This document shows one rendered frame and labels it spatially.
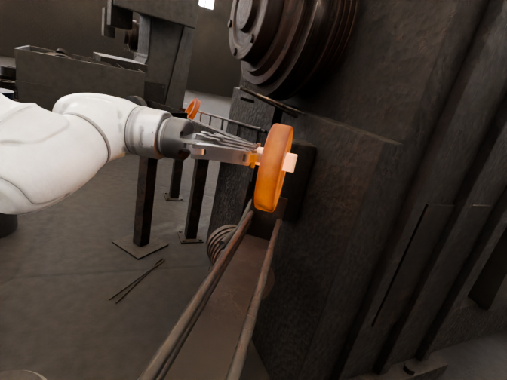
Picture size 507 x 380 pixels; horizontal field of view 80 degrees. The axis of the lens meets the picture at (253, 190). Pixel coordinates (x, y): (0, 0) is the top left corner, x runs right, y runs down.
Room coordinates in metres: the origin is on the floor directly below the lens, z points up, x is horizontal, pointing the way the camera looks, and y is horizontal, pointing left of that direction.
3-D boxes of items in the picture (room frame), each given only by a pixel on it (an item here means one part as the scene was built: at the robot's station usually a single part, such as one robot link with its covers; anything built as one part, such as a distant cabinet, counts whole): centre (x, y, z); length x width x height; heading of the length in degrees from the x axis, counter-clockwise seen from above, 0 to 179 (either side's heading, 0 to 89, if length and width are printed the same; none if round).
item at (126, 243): (1.37, 0.54, 0.36); 0.26 x 0.20 x 0.72; 63
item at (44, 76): (3.16, 1.93, 0.39); 1.03 x 0.83 x 0.79; 122
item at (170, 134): (0.54, 0.13, 0.81); 0.09 x 0.08 x 0.07; 83
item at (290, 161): (0.52, -0.03, 0.82); 0.07 x 0.01 x 0.03; 83
